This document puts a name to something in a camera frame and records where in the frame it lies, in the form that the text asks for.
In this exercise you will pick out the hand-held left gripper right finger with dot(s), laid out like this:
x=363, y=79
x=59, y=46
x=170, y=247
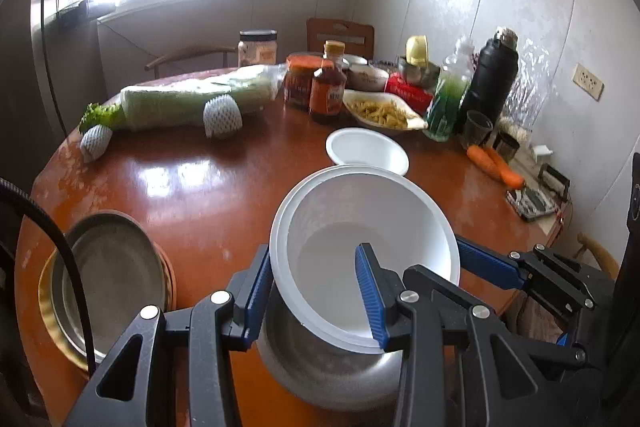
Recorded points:
x=372, y=302

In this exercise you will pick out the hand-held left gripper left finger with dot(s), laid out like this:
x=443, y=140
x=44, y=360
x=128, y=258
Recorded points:
x=255, y=302

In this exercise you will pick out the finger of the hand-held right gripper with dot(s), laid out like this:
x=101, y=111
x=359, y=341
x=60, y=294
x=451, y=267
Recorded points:
x=570, y=349
x=490, y=259

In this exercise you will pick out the large white bowl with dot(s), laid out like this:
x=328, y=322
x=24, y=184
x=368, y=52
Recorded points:
x=350, y=217

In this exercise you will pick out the pink plastic plate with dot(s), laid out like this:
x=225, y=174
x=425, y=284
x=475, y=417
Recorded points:
x=170, y=277

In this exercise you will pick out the steel plate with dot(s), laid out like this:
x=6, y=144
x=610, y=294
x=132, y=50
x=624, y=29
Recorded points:
x=115, y=267

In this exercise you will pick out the yellow shell-shaped plate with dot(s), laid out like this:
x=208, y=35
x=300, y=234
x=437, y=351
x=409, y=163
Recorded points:
x=47, y=307

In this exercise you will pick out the wooden chair with curved back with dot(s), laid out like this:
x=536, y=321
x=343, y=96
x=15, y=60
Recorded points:
x=592, y=252
x=190, y=52

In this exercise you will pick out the carrot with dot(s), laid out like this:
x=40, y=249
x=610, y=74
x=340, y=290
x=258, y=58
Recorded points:
x=510, y=174
x=480, y=157

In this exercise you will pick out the small white plastic object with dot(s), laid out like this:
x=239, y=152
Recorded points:
x=542, y=152

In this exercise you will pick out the dark glass cup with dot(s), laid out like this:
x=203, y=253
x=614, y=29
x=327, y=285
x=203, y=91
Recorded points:
x=477, y=129
x=506, y=147

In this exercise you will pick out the small white bowl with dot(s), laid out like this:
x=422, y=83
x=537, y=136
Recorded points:
x=365, y=147

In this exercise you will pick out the clear plastic bag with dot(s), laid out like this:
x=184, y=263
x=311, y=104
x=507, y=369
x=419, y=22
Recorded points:
x=530, y=92

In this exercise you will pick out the green drink bottle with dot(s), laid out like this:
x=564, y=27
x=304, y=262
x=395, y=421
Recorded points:
x=445, y=102

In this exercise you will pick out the black thermos flask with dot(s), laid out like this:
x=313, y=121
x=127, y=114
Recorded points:
x=490, y=77

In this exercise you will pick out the white dish of pasta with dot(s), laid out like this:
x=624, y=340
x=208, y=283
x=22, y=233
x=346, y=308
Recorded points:
x=380, y=112

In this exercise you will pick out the red box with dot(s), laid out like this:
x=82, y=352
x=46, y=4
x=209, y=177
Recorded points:
x=407, y=92

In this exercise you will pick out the fruit in white foam net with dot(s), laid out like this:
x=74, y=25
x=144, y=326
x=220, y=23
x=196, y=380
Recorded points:
x=97, y=142
x=222, y=117

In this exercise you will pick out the brown sauce bottle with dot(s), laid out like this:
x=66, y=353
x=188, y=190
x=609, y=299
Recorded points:
x=327, y=92

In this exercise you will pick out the wrapped napa cabbage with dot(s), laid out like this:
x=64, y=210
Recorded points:
x=175, y=102

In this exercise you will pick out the patterned ceramic bowl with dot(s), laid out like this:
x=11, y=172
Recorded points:
x=367, y=79

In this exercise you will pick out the red sauce jar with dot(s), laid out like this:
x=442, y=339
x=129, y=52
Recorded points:
x=300, y=84

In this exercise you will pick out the glass jar with black lid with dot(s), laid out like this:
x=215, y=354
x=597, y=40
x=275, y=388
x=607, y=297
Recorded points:
x=257, y=49

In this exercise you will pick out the wooden chair with slat back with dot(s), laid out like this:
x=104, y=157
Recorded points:
x=355, y=32

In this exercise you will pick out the grey refrigerator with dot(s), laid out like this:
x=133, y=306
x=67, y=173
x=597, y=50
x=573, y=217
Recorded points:
x=20, y=57

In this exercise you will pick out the wall power outlet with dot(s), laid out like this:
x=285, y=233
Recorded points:
x=587, y=81

